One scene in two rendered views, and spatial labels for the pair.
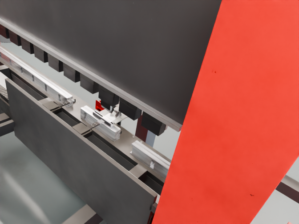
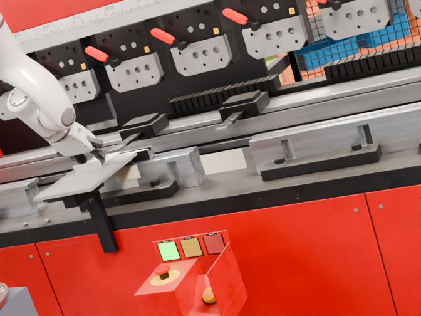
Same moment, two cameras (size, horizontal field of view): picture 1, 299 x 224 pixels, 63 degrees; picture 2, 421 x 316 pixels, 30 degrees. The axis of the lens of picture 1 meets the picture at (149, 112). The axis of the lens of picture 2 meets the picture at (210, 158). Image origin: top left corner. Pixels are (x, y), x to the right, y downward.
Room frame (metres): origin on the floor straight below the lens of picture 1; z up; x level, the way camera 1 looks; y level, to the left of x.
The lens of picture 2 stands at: (3.64, 0.37, 1.46)
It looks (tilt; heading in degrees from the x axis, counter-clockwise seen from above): 15 degrees down; 174
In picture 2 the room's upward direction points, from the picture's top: 18 degrees counter-clockwise
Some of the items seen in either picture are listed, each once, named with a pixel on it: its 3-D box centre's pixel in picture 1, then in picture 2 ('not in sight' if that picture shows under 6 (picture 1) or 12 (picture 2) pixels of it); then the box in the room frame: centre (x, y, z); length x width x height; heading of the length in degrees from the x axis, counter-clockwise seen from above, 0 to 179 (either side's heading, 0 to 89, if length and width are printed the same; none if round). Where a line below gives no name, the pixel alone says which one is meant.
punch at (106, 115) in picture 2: (106, 104); (97, 113); (1.47, 0.32, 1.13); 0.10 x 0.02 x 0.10; 58
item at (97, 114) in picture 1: (103, 118); (120, 158); (1.48, 0.34, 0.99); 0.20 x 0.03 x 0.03; 58
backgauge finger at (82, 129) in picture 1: (89, 126); (133, 133); (1.32, 0.39, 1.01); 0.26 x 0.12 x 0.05; 148
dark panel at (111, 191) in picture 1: (66, 156); (112, 84); (0.91, 0.39, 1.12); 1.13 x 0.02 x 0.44; 58
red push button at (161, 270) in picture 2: not in sight; (163, 273); (1.93, 0.35, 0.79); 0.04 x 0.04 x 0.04
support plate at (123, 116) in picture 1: (119, 111); (87, 175); (1.60, 0.24, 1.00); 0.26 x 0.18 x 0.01; 148
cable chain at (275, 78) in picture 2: not in sight; (223, 94); (1.24, 0.70, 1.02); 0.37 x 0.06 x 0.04; 58
